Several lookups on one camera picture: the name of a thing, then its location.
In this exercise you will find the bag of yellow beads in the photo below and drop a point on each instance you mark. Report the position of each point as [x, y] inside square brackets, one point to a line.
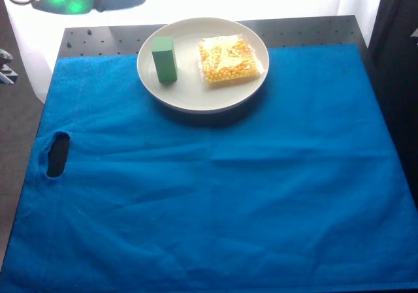
[228, 68]

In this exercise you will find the green block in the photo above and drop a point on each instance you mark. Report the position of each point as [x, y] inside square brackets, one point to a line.
[165, 64]

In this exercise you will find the white round plate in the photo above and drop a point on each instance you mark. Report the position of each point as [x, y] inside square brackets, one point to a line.
[189, 90]

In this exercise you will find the blue non-woven bag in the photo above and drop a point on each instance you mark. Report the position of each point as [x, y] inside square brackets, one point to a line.
[209, 192]

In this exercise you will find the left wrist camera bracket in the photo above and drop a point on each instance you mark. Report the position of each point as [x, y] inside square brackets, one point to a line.
[6, 71]

